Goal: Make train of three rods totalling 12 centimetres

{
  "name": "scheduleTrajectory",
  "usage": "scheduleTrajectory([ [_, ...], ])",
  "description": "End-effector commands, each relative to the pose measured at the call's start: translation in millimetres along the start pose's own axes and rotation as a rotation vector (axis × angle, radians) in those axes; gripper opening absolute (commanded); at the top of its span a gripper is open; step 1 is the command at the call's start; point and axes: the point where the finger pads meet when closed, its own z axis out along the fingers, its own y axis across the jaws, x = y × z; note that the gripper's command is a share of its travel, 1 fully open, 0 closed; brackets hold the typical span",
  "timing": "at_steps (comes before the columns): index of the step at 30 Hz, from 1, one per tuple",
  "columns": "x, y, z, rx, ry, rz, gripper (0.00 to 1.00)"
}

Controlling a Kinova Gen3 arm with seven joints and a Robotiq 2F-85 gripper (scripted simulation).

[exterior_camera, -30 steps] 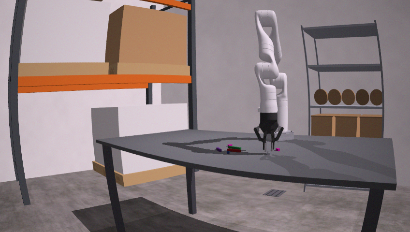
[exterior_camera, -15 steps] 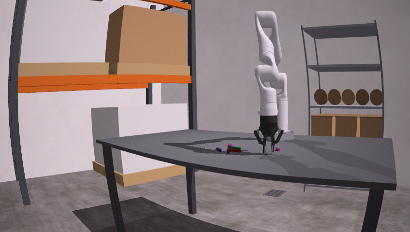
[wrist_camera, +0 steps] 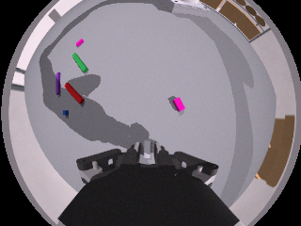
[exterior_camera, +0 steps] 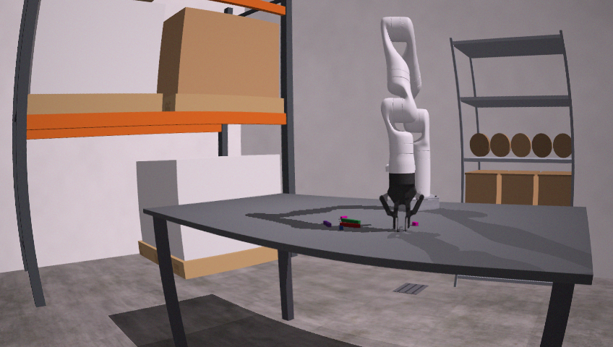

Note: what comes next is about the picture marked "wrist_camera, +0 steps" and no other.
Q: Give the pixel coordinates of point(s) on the dark red rod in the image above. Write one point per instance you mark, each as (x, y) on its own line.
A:
(74, 93)

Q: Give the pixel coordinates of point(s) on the green rod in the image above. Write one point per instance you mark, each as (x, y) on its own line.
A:
(80, 63)

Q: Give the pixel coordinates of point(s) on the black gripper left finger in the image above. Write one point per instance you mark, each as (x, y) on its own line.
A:
(97, 163)

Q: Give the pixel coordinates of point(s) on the purple rod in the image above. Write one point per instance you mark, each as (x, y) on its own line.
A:
(57, 84)

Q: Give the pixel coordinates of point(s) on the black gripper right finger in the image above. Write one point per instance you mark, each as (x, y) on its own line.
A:
(196, 167)

